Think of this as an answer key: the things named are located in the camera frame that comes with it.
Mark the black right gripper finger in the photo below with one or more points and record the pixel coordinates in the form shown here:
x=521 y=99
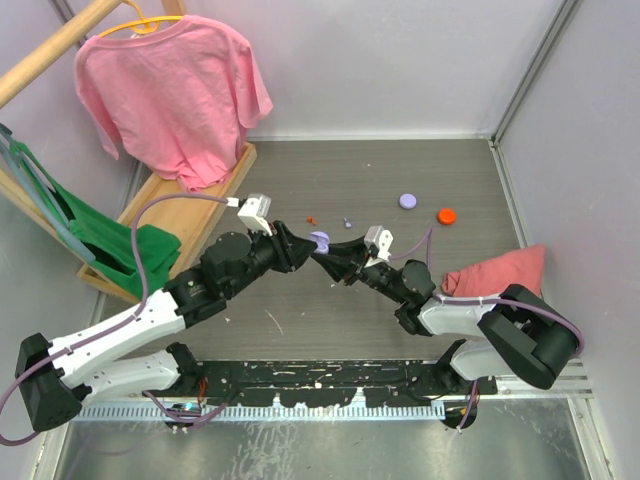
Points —
x=338 y=267
x=348 y=249

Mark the wooden hanging rod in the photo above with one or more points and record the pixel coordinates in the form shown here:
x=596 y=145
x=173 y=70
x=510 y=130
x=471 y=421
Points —
x=28 y=69

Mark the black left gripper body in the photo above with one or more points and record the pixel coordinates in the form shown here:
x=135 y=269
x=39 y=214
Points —
x=279 y=254

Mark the yellow clothes hanger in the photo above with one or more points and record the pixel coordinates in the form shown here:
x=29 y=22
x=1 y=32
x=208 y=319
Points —
x=143 y=25

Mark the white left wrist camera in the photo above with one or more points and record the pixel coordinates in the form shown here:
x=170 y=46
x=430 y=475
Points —
x=253 y=214

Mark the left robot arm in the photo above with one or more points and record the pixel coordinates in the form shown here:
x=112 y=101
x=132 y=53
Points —
x=52 y=375

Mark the salmon pink folded cloth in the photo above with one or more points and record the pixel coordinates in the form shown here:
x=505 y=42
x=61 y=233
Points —
x=523 y=266

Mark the grey slotted cable duct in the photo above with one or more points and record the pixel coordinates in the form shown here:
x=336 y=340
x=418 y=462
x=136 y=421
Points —
x=356 y=411

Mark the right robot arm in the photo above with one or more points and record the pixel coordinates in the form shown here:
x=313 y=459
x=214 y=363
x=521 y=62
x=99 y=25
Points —
x=512 y=332

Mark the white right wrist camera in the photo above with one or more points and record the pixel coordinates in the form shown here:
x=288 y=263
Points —
x=379 y=240

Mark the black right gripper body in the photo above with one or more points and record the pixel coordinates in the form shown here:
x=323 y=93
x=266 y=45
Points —
x=360 y=262

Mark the pink t-shirt on hanger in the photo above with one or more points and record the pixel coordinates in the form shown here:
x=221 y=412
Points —
x=180 y=100

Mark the lilac earbud case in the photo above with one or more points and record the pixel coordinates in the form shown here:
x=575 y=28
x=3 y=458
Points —
x=322 y=241
x=407 y=201

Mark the grey-blue clothes hanger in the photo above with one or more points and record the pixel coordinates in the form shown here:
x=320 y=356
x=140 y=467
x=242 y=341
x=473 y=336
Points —
x=28 y=174

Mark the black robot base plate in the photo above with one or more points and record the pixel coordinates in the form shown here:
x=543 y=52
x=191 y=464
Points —
x=393 y=383

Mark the orange earbud case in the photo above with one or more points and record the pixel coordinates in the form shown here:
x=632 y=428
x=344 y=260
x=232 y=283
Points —
x=446 y=216

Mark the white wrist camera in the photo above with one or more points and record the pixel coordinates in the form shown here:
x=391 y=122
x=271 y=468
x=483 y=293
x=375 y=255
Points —
x=253 y=214
x=379 y=240

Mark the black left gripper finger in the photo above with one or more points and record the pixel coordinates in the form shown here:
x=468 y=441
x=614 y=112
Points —
x=298 y=257
x=295 y=243

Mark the green t-shirt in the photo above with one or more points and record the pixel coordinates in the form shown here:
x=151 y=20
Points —
x=111 y=242

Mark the aluminium corner frame post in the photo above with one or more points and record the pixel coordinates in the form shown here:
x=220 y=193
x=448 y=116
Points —
x=559 y=23

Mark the wooden rack base tray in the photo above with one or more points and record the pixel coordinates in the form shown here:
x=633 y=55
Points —
x=190 y=220

